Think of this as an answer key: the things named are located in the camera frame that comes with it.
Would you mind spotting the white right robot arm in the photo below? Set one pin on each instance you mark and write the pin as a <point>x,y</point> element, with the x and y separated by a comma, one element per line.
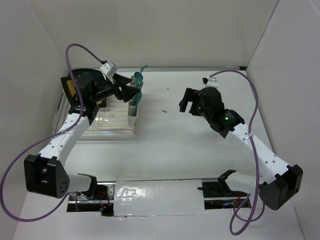
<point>278,181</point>

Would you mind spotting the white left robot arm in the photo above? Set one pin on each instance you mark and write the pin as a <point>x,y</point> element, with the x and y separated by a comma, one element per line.
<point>45,173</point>

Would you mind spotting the dark teal plate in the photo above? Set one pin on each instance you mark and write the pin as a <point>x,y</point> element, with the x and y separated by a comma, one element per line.
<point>93,72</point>

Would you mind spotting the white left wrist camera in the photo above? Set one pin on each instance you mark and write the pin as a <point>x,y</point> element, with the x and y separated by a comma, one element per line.
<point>109,69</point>

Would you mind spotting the white taped cover panel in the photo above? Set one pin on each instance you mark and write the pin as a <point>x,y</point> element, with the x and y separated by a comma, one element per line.
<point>158,198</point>

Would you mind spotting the teal plastic spoon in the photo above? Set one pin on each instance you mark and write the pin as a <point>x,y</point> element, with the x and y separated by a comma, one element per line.
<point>138,77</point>

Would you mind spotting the white utensil holder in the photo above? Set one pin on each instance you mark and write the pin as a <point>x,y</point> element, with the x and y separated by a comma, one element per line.
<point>131,119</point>

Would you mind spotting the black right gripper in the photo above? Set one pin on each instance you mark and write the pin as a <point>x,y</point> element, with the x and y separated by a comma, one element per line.
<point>190,95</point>

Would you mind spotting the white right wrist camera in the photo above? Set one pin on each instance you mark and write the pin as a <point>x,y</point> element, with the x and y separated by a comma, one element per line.
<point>210,82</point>

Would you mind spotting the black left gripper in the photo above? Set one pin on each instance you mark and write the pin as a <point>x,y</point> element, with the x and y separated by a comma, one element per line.
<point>128,91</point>

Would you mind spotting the clear plastic dish rack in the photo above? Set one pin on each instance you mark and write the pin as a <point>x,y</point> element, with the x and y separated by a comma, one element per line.
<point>112,122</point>

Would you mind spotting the yellow square plate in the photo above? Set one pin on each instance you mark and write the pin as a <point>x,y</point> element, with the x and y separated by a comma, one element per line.
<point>88,85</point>

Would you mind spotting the teal plastic fork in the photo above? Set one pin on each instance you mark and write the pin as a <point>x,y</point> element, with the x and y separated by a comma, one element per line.
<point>136,102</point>
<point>143,68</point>

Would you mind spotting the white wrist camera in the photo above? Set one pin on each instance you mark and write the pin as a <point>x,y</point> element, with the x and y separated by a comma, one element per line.
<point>210,82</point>
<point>109,69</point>

